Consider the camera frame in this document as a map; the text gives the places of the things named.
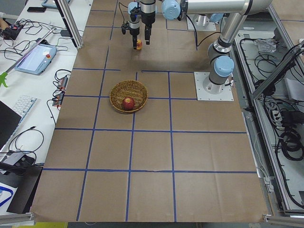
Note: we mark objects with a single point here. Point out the black laptop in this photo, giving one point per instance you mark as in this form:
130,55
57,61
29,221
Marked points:
9,121

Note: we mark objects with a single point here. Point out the yellow-red apple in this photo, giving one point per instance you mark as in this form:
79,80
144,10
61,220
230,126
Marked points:
139,44

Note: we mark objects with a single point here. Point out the dark red apple in basket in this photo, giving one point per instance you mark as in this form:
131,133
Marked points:
128,103

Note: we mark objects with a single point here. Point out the aluminium frame post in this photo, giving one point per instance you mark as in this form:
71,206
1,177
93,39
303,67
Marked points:
69,23

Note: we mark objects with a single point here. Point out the black smartphone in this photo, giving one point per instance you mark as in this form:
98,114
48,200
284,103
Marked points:
36,9

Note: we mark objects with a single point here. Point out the woven wicker basket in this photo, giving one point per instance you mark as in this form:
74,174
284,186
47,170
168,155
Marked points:
132,89

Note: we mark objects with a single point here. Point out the white keyboard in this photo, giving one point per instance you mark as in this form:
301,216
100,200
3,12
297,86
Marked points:
23,105

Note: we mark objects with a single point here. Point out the blue teach pendant tablet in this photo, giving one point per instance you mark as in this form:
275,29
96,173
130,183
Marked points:
38,59

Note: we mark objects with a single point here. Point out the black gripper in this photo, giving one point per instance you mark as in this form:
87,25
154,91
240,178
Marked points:
134,31
147,19

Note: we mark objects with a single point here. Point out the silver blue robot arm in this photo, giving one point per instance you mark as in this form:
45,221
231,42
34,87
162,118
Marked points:
221,64

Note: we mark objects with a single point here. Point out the grey usb hub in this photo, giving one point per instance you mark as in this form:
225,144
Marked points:
13,158

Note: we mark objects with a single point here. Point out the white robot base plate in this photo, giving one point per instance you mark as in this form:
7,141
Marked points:
207,91

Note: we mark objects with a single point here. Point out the silver metal rod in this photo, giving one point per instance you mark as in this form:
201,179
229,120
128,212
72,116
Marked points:
29,51

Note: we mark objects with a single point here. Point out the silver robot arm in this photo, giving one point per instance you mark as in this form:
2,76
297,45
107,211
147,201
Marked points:
132,9

